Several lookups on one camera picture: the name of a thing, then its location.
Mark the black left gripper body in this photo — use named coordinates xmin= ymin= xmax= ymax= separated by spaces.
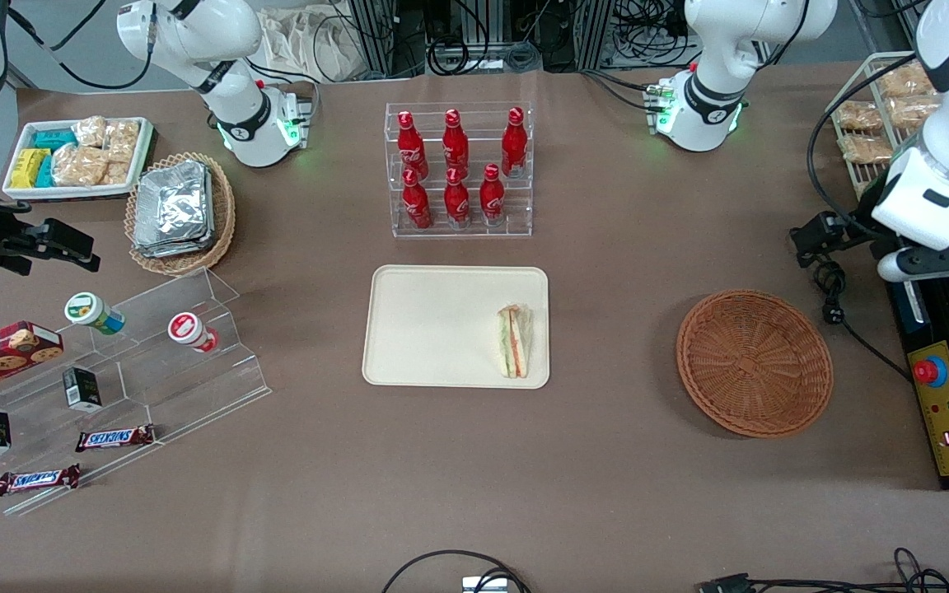
xmin=845 ymin=191 xmax=909 ymax=259

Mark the triangle sandwich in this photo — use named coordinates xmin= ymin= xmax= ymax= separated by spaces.
xmin=497 ymin=304 xmax=533 ymax=380

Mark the round brown wicker basket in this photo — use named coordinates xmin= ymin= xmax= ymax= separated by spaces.
xmin=676 ymin=289 xmax=835 ymax=438

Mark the oval light wicker basket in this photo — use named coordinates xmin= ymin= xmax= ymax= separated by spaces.
xmin=124 ymin=152 xmax=236 ymax=275

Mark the cream plastic tray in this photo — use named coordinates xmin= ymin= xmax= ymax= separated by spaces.
xmin=362 ymin=264 xmax=551 ymax=390

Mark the white plastic snack bin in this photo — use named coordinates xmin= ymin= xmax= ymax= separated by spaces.
xmin=3 ymin=117 xmax=154 ymax=201

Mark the green sunflower lid cup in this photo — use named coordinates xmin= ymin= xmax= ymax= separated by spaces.
xmin=63 ymin=292 xmax=126 ymax=336

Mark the yellow snack packet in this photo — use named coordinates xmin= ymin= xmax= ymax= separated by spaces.
xmin=12 ymin=148 xmax=51 ymax=190

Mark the bread in clear packet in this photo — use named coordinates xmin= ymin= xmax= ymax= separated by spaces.
xmin=839 ymin=133 xmax=895 ymax=166
xmin=837 ymin=100 xmax=883 ymax=133
xmin=886 ymin=95 xmax=945 ymax=133
xmin=878 ymin=62 xmax=937 ymax=98

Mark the silver foil packet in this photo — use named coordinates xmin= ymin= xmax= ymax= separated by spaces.
xmin=135 ymin=161 xmax=210 ymax=246
xmin=133 ymin=237 xmax=213 ymax=259

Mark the red tartan cookie box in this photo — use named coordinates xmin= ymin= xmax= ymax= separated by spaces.
xmin=0 ymin=321 xmax=63 ymax=402

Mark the strawberry yogurt cup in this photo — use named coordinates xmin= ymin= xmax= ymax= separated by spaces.
xmin=167 ymin=311 xmax=220 ymax=353

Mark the clear acrylic stepped display stand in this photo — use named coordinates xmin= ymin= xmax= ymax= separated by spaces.
xmin=58 ymin=268 xmax=271 ymax=450
xmin=0 ymin=329 xmax=164 ymax=517

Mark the Snickers chocolate bar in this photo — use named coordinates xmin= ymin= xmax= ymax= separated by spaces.
xmin=0 ymin=465 xmax=82 ymax=497
xmin=75 ymin=424 xmax=156 ymax=452

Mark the yellow emergency stop box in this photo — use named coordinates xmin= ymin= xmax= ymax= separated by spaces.
xmin=886 ymin=272 xmax=949 ymax=493

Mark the cream cloth bag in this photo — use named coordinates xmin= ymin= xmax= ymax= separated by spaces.
xmin=259 ymin=4 xmax=368 ymax=83

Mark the red cola bottle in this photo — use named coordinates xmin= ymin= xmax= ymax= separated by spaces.
xmin=396 ymin=110 xmax=428 ymax=180
xmin=479 ymin=163 xmax=507 ymax=225
xmin=443 ymin=167 xmax=471 ymax=227
xmin=402 ymin=168 xmax=433 ymax=230
xmin=442 ymin=108 xmax=470 ymax=178
xmin=501 ymin=107 xmax=529 ymax=178

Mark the clear acrylic bottle rack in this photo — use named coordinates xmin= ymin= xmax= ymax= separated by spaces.
xmin=385 ymin=101 xmax=534 ymax=240

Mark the black power cable with plug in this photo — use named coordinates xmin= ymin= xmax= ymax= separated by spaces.
xmin=812 ymin=259 xmax=914 ymax=384

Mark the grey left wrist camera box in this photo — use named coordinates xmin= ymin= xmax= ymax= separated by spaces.
xmin=878 ymin=245 xmax=949 ymax=282

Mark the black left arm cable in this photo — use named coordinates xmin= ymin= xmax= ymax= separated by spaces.
xmin=806 ymin=51 xmax=916 ymax=223

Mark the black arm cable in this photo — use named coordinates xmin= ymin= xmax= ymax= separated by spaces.
xmin=806 ymin=51 xmax=916 ymax=223
xmin=5 ymin=0 xmax=156 ymax=90

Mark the white wire rack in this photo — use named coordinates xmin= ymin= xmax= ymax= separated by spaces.
xmin=833 ymin=51 xmax=949 ymax=198

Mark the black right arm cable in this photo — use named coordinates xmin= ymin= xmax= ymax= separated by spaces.
xmin=5 ymin=0 xmax=156 ymax=90

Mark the black base cable bundle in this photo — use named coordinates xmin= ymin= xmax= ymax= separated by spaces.
xmin=580 ymin=69 xmax=665 ymax=113

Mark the black thin cable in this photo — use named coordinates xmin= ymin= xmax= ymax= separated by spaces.
xmin=750 ymin=547 xmax=949 ymax=593

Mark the aluminium frame with cables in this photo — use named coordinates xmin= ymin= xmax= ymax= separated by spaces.
xmin=347 ymin=0 xmax=694 ymax=77

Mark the black looped cable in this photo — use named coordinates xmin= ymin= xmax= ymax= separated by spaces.
xmin=380 ymin=549 xmax=533 ymax=593

